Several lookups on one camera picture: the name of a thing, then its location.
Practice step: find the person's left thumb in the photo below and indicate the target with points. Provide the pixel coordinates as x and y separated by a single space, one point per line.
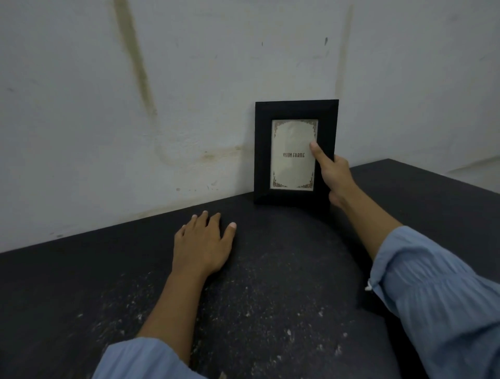
229 233

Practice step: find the light blue right sleeve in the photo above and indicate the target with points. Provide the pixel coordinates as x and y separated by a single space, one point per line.
441 300

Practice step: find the person's left middle finger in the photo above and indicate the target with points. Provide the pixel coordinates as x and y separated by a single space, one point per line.
202 220

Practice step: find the person's left hand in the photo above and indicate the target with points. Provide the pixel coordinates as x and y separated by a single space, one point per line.
199 246

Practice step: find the person's right thumb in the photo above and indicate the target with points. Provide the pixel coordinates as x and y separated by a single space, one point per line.
318 154

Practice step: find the black picture frame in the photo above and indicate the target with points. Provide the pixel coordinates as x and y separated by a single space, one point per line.
293 156

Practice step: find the person's left forearm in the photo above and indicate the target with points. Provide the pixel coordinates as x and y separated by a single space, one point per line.
175 308

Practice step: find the person's right forearm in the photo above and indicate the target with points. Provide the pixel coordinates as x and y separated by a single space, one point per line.
369 220

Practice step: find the person's right hand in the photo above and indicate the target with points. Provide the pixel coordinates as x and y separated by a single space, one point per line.
336 171

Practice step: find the light blue left sleeve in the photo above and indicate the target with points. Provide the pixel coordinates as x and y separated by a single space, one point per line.
140 361

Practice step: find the light blue sleeve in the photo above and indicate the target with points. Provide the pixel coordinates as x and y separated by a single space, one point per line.
441 300
140 361

